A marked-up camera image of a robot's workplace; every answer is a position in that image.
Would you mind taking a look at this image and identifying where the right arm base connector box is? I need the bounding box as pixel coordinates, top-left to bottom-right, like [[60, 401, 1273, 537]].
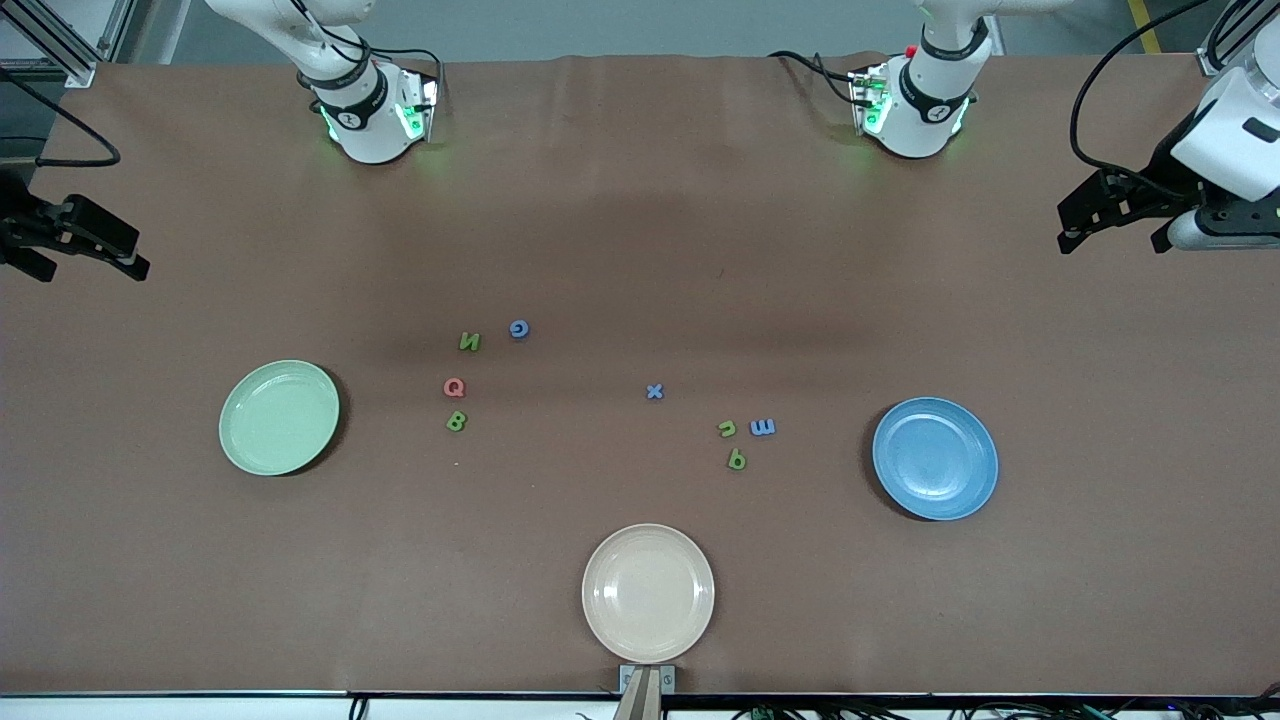
[[395, 68, 441, 143]]

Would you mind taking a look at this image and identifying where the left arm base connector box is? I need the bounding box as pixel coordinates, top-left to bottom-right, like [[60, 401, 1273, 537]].
[[848, 62, 893, 136]]

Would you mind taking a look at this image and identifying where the light green plate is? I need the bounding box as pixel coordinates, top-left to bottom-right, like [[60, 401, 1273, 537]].
[[218, 359, 342, 477]]

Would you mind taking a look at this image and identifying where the blue plate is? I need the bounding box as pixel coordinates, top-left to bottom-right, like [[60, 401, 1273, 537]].
[[871, 396, 1000, 522]]

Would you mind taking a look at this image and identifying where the brown table mat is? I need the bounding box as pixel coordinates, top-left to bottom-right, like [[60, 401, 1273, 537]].
[[0, 52, 1280, 696]]

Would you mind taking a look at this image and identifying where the beige plate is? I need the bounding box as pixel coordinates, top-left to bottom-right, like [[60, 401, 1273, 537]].
[[581, 523, 717, 665]]

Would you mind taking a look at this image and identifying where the slanted aluminium frame profile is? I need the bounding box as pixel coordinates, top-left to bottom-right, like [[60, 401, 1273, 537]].
[[0, 0, 101, 89]]

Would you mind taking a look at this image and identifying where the upright aluminium frame profile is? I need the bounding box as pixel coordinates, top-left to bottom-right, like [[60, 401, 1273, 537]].
[[98, 0, 137, 63]]

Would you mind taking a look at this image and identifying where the black left arm base cable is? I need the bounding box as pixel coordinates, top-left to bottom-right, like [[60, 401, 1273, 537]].
[[768, 50, 866, 106]]

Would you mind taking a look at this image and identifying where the black arm base cable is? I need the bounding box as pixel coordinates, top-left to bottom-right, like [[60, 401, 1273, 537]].
[[372, 45, 446, 106], [768, 50, 866, 106]]

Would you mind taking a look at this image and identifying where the black right arm base cable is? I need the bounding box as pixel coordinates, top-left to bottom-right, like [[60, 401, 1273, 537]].
[[372, 45, 446, 106]]

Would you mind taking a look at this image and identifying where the metal bracket with post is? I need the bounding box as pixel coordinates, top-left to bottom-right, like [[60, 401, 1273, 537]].
[[614, 663, 677, 720]]

